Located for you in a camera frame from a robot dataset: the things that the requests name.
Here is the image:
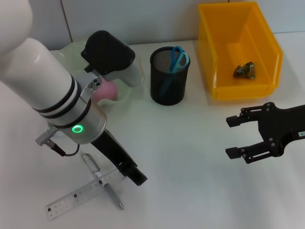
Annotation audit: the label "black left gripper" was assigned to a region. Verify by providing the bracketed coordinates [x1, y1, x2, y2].
[90, 129, 148, 187]

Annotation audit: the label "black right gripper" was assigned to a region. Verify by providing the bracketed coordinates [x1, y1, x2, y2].
[225, 102, 305, 164]

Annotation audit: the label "green plastic wrapper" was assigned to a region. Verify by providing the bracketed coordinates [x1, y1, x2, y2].
[233, 61, 257, 80]

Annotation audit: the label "clear plastic ruler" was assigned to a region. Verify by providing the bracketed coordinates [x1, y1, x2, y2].
[45, 167, 127, 220]

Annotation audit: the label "blue scissors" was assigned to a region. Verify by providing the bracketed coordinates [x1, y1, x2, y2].
[159, 46, 191, 96]

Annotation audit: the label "grey clear ballpoint pen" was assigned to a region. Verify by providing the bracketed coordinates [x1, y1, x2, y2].
[81, 152, 124, 211]

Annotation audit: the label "black mesh pen holder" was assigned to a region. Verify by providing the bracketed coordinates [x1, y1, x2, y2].
[150, 46, 191, 105]

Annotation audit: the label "green glass fruit bowl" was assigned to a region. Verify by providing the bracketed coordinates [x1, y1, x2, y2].
[51, 39, 146, 108]

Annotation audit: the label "yellow plastic bin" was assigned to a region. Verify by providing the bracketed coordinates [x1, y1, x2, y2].
[197, 1, 284, 101]

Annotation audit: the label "black cable with silver plug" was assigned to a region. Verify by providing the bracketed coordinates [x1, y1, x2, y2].
[35, 127, 81, 158]

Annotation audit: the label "black white wrist camera box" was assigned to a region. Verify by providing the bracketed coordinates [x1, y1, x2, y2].
[80, 30, 143, 87]

